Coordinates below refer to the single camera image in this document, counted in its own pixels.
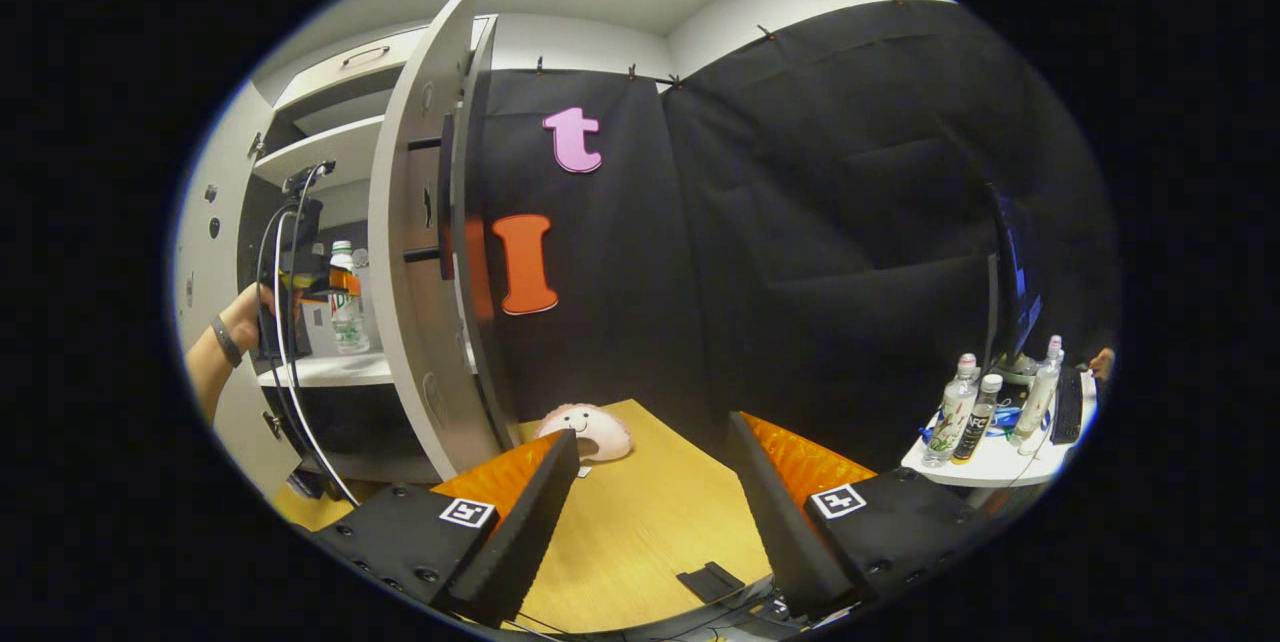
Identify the black wristband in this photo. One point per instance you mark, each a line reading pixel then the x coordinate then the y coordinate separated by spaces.
pixel 227 342

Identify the black computer monitor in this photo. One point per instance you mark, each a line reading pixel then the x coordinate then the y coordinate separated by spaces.
pixel 1012 272

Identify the dark bottle white cap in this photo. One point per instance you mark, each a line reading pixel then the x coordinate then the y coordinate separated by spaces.
pixel 975 432

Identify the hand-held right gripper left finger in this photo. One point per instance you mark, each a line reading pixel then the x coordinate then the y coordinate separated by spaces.
pixel 530 522

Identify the black backdrop cloth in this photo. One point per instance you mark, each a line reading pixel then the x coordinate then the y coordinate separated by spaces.
pixel 800 222

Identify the white cabinet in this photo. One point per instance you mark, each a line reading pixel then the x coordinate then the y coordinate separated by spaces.
pixel 340 422

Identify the white side table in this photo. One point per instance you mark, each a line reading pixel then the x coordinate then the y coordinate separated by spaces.
pixel 1000 462

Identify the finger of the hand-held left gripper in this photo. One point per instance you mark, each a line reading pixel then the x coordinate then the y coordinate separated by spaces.
pixel 305 284

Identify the tall clear bottle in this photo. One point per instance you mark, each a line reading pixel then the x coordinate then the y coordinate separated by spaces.
pixel 1038 397

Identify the black flat bracket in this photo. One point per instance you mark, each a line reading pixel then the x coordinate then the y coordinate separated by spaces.
pixel 710 582

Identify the black keyboard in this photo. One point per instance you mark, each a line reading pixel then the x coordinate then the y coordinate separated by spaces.
pixel 1068 407

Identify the clear bottle red white cap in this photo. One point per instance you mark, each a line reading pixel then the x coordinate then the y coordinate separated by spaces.
pixel 952 417

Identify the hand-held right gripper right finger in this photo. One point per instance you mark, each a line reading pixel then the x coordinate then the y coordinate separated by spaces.
pixel 775 522

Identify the small white green-label bottle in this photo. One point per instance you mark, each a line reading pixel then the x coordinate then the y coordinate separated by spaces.
pixel 346 322

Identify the pink plush toy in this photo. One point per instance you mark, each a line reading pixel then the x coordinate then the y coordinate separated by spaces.
pixel 600 432

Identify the white cabinet shelf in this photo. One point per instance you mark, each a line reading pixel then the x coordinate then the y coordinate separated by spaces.
pixel 320 150
pixel 340 370

